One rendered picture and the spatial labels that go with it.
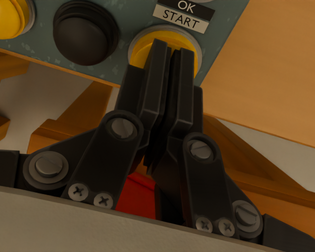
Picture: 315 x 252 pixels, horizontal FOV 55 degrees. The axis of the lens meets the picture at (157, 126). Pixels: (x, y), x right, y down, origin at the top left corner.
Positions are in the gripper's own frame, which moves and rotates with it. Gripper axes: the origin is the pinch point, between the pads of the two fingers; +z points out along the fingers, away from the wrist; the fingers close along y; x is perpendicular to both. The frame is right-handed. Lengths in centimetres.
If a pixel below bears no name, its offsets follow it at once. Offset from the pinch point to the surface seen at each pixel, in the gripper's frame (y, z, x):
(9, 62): -30, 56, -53
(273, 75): 6.5, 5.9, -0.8
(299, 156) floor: 75, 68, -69
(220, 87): 3.9, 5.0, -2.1
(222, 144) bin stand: 21.0, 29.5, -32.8
